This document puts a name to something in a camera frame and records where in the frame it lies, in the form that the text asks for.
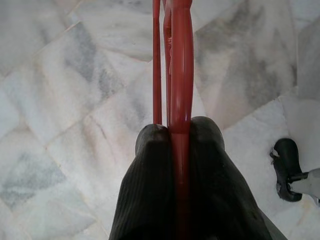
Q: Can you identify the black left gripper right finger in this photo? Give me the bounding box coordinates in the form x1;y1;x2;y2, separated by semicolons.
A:
186;115;270;240

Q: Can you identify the red plastic hanger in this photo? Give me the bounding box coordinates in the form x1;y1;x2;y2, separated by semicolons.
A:
151;0;195;240

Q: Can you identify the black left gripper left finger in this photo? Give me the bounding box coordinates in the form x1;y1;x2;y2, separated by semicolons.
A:
108;124;176;240

